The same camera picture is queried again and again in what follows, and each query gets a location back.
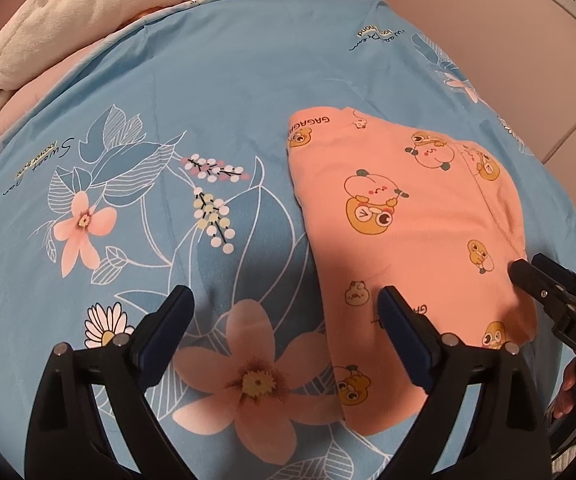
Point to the pink quilt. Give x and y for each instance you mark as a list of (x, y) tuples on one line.
[(43, 87)]

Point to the white plush blanket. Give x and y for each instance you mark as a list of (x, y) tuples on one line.
[(68, 10)]

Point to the blue floral bed sheet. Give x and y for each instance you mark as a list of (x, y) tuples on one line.
[(168, 110)]

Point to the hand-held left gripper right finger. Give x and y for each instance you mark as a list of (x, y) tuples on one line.
[(401, 325)]

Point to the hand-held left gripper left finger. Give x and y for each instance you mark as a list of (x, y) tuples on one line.
[(168, 325)]

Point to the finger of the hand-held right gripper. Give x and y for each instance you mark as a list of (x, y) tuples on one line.
[(560, 271), (527, 272)]

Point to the pink cartoon print garment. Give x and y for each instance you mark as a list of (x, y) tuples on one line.
[(417, 240)]

